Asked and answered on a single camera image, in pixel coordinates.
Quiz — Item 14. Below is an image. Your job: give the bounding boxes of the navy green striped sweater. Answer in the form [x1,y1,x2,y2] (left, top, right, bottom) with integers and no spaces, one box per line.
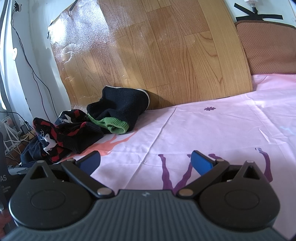
[87,86,150,134]

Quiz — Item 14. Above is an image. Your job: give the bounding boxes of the black red patterned garment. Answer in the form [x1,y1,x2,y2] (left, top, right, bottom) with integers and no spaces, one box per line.
[21,109,104,164]

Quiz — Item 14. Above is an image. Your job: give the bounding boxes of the pink floral bed sheet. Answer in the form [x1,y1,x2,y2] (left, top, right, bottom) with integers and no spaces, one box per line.
[60,73,296,239]

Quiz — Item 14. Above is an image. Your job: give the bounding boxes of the wooden headboard panel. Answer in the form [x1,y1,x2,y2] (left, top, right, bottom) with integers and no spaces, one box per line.
[48,1,252,109]

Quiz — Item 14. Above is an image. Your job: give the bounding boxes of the brown cushion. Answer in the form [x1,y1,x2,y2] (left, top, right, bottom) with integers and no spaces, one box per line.
[235,20,295,75]

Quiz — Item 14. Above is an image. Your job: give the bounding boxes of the black tape cross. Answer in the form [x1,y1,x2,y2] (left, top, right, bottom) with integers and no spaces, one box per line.
[234,3,283,21]

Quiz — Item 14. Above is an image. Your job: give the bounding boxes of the black wall cable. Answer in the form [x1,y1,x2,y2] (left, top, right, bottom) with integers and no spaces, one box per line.
[10,1,58,119]

